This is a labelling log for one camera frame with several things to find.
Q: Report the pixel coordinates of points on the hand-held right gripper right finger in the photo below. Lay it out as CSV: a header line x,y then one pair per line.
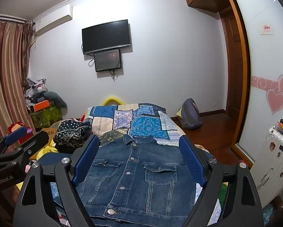
x,y
193,163

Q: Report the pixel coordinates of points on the yellow cloth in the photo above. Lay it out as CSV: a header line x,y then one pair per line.
x,y
46,152

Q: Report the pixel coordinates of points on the white suitcase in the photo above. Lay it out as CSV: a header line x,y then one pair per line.
x,y
271,160

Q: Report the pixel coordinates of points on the blue patchwork bedspread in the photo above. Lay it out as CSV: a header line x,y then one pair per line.
x,y
146,123

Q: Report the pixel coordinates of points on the orange box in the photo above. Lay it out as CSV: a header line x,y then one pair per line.
x,y
41,105

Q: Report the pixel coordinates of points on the white wall sticker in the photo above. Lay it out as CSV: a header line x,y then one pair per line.
x,y
266,29

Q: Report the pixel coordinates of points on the red plush toy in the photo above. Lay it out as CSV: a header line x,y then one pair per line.
x,y
16,125

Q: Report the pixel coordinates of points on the tan cardboard box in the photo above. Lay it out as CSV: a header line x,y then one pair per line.
x,y
49,132

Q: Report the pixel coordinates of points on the navy patterned garment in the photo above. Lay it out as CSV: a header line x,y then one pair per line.
x,y
69,134

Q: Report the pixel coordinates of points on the olive patterned cloth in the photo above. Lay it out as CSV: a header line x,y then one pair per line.
x,y
112,137

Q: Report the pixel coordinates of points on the grey backpack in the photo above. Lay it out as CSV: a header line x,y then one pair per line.
x,y
190,114

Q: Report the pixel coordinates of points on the brown wooden door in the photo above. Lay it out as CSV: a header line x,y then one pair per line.
x,y
231,63

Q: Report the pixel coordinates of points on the white air conditioner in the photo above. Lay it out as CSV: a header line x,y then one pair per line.
x,y
52,20

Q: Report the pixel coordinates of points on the yellow bag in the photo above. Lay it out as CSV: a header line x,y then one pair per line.
x,y
179,113

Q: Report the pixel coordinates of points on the wardrobe door with pink hearts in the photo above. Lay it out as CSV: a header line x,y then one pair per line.
x,y
264,63

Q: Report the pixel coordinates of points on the blue denim jeans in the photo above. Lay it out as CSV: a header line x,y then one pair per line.
x,y
132,182

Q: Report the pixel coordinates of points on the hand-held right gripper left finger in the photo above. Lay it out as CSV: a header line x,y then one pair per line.
x,y
85,163

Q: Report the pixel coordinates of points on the pile of grey clothes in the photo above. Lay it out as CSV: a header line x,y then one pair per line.
x,y
35,89

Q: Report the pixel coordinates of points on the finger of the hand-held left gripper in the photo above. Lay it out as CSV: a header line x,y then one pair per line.
x,y
14,136
38,140

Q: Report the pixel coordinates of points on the dark grey cloth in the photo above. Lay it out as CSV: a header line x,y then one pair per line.
x,y
57,100

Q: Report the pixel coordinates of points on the yellow foam tube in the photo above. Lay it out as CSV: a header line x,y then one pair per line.
x,y
112,99

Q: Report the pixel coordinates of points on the small black wall monitor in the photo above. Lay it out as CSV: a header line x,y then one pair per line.
x,y
107,60

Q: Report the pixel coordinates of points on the black wall television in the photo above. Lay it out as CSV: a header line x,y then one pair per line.
x,y
106,36

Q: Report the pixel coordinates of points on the striped brown curtain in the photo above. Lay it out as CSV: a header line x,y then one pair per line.
x,y
6,80

